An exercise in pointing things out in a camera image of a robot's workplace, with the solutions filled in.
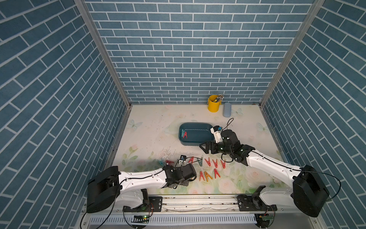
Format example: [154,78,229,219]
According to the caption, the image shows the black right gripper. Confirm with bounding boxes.
[199,140,232,156]

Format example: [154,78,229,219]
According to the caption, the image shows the dark teal clothespin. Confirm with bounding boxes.
[197,157,204,167]

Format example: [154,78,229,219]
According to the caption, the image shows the red clothespin row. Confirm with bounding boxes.
[213,169,221,179]
[199,171,205,181]

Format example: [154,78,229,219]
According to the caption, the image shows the dark teal storage box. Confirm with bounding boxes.
[178,122,214,146]

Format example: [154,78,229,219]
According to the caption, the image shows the orange clothespin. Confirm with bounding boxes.
[204,171,213,182]

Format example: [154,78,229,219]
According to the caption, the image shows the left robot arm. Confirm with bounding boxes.
[86,164,197,214]

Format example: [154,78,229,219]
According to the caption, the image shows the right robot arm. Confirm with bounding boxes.
[199,130,329,218]

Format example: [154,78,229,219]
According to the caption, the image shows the grey blue cylinder case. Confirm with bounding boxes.
[223,102,232,118]

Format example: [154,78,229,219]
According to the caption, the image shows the yellow pen cup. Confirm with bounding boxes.
[207,95,221,113]

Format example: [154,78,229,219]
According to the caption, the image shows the pens in yellow cup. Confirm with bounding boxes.
[214,94,224,103]

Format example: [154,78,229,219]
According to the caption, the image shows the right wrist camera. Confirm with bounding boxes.
[210,126,223,143]

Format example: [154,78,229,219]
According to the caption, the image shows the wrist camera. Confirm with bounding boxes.
[178,155,187,164]
[210,126,223,143]

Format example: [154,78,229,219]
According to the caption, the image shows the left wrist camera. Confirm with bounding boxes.
[178,155,187,164]

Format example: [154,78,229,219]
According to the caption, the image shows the aluminium front rail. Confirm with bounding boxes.
[105,191,301,212]

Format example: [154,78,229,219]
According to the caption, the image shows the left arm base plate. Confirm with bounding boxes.
[123,196,163,213]

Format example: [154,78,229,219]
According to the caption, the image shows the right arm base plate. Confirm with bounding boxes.
[237,195,277,211]

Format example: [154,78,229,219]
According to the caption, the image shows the aluminium corner post right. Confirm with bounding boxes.
[259,0,325,110]

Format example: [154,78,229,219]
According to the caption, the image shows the aluminium corner post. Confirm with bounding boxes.
[259,0,325,110]
[74,0,132,109]

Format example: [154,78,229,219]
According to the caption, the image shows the aluminium corner post left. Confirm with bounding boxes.
[74,0,132,109]

